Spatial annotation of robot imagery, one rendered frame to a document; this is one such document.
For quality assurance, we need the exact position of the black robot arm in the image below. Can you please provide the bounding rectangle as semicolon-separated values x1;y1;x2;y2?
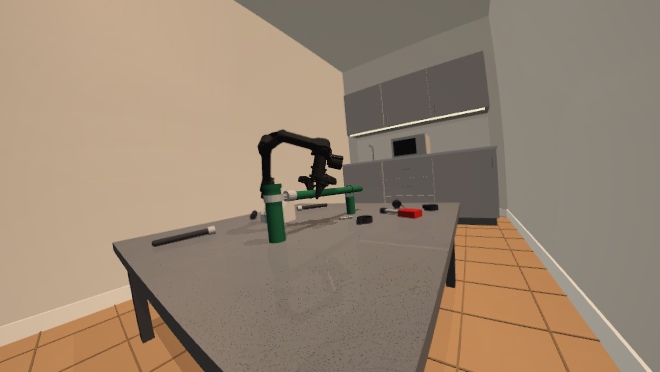
258;130;343;199

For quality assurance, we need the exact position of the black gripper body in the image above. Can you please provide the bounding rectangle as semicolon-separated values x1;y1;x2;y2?
298;163;337;185

